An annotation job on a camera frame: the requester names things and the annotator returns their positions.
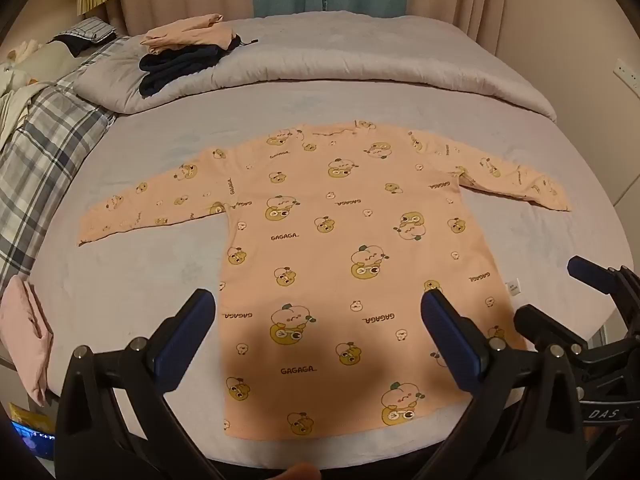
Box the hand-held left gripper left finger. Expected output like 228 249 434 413
54 288 217 480

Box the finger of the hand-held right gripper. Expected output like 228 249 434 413
514 304 606 361
567 255 640 311

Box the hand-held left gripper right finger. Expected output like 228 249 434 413
420 290 586 480

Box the peach cartoon print shirt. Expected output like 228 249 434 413
77 120 572 442

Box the bed with grey sheet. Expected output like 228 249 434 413
0 77 621 471

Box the pink folded cloth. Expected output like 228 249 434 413
0 276 55 407

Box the yellow packet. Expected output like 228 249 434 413
9 402 55 436

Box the blue box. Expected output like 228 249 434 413
11 422 55 461

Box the plaid bedsheet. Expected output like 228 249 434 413
0 35 126 281

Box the dark navy garment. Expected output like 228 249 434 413
138 44 223 100

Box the cream cloth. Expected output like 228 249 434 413
0 40 56 131

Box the grey duvet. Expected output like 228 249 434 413
75 14 558 123

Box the peach folded garment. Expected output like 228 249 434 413
140 13 236 56

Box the dark striped cloth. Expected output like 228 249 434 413
47 16 118 58

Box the white wall power strip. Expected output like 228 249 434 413
614 57 640 92

